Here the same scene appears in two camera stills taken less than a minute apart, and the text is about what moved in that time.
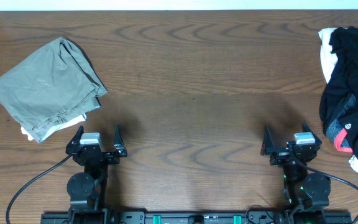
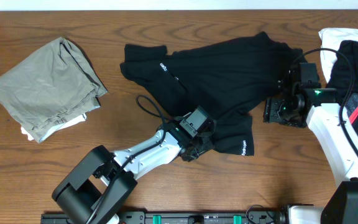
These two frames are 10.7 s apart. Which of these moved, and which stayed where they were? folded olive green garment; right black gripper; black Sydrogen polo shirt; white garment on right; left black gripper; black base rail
Moved: black Sydrogen polo shirt; left black gripper; right black gripper
Stayed: black base rail; folded olive green garment; white garment on right
